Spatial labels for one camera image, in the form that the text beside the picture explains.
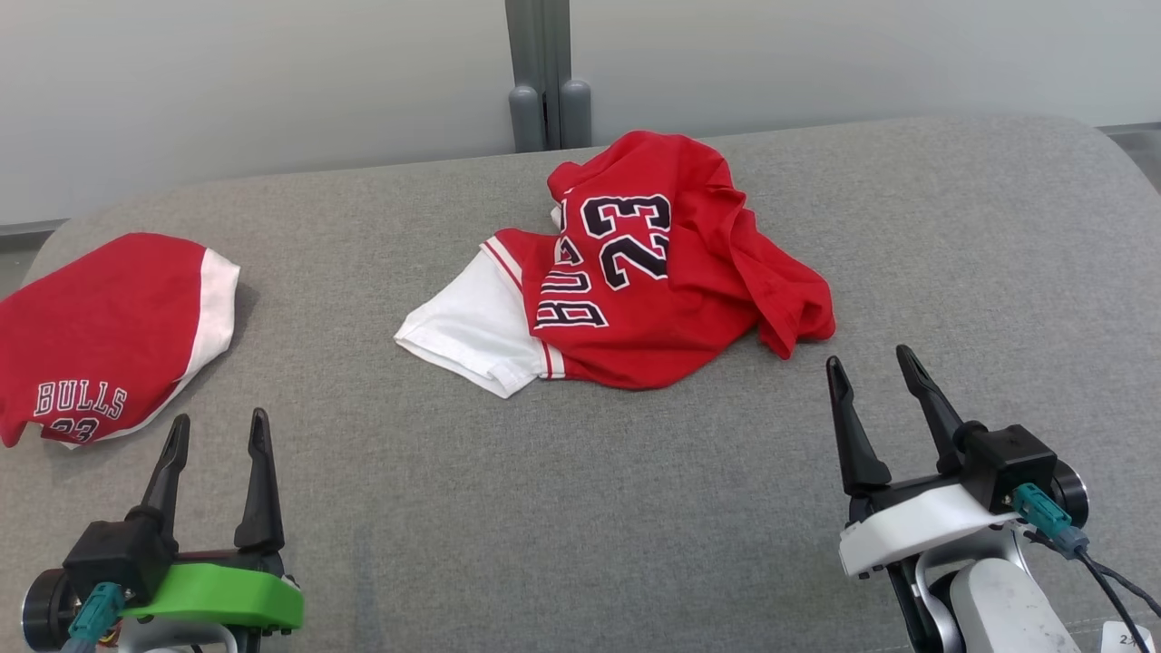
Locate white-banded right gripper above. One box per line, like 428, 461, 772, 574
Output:
825, 345, 1021, 580

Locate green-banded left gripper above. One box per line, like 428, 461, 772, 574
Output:
122, 408, 305, 632

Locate red Bulls shorts white stripe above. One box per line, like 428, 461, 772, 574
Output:
0, 232, 242, 450

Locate red Bulls shirt white sleeves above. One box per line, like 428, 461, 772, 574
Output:
394, 130, 837, 400

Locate grey fabric sofa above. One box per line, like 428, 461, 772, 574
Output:
0, 113, 1161, 653

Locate white paper cable tag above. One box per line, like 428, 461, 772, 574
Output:
1100, 620, 1158, 653

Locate aluminium partition post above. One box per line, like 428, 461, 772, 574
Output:
504, 0, 593, 153

